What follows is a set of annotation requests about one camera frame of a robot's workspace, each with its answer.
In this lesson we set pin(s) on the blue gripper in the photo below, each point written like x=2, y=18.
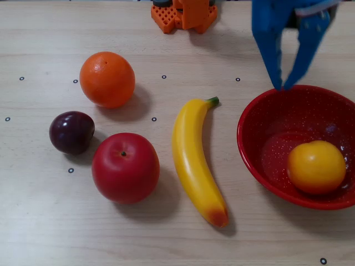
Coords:
x=267, y=30

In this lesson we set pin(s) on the yellow orange peach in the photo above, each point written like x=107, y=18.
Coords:
x=316, y=166

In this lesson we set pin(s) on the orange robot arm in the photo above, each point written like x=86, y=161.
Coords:
x=191, y=14

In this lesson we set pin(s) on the orange robot base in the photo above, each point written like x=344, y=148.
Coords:
x=163, y=16

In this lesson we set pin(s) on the red speckled bowl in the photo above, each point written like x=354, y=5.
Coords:
x=266, y=116

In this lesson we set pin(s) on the grey table clamp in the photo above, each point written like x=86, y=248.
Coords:
x=161, y=2

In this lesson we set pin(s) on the yellow banana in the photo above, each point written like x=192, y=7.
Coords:
x=188, y=155

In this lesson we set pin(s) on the orange fruit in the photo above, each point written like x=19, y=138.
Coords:
x=107, y=79

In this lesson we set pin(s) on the red apple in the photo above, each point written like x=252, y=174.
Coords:
x=125, y=169

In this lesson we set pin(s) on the dark purple plum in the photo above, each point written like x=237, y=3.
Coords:
x=71, y=133

